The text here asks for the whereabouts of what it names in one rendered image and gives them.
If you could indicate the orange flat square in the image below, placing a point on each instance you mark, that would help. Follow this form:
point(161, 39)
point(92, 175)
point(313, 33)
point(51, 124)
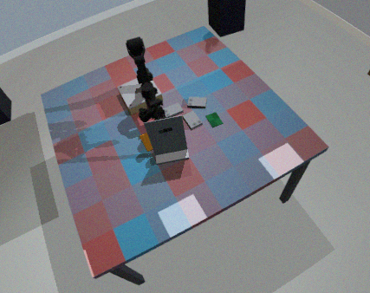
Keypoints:
point(145, 139)

